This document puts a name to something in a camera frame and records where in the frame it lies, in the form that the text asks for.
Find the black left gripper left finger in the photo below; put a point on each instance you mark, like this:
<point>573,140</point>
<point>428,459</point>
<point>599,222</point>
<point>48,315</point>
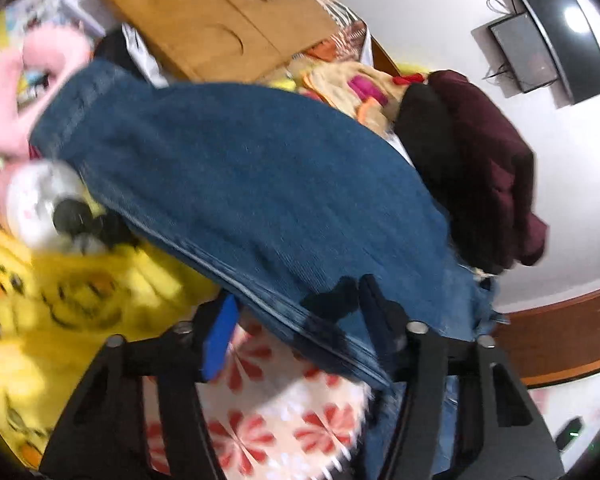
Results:
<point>136,413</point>

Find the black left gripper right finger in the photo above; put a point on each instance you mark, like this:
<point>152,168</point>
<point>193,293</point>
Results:
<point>499,432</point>

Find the blue denim jacket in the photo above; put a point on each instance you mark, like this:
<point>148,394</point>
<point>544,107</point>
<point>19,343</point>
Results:
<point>281,199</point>

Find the black device green light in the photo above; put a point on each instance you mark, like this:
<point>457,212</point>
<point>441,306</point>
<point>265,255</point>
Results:
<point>569,433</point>

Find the yellow cartoon plush blanket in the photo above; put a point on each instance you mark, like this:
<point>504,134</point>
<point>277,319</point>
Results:
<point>56,311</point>

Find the patchwork patterned bedspread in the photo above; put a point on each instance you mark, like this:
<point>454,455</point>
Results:
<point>272,414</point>

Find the pink plush toy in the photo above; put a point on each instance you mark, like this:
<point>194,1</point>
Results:
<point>42,203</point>

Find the dark maroon garment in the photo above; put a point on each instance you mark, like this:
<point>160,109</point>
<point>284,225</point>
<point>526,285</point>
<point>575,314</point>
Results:
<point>477,167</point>

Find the tan cartoon fleece blanket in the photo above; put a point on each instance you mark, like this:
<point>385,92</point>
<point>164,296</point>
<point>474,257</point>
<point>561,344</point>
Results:
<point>369,96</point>

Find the wooden folding lap desk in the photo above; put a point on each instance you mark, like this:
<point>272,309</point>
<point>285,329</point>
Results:
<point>225,40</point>

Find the wooden door frame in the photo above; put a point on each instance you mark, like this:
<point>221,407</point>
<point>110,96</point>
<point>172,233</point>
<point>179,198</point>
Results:
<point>556,343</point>

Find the black wall television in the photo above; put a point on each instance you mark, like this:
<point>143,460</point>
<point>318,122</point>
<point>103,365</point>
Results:
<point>572,45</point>

